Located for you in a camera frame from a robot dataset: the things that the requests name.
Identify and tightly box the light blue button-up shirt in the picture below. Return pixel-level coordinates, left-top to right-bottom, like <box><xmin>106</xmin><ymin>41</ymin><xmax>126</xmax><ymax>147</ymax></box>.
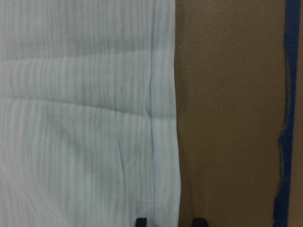
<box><xmin>0</xmin><ymin>0</ymin><xmax>180</xmax><ymax>227</ymax></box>

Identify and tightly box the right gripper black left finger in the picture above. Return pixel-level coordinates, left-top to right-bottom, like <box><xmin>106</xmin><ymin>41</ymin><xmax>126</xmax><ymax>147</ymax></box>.
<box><xmin>135</xmin><ymin>218</ymin><xmax>147</xmax><ymax>227</ymax></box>

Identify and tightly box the brown paper table cover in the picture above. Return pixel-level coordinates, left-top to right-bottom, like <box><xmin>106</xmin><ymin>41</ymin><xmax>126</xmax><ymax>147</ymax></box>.
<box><xmin>175</xmin><ymin>0</ymin><xmax>303</xmax><ymax>227</ymax></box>

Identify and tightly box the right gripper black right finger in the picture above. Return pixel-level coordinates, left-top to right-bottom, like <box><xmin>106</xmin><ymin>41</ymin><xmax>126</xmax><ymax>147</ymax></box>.
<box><xmin>192</xmin><ymin>218</ymin><xmax>209</xmax><ymax>227</ymax></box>

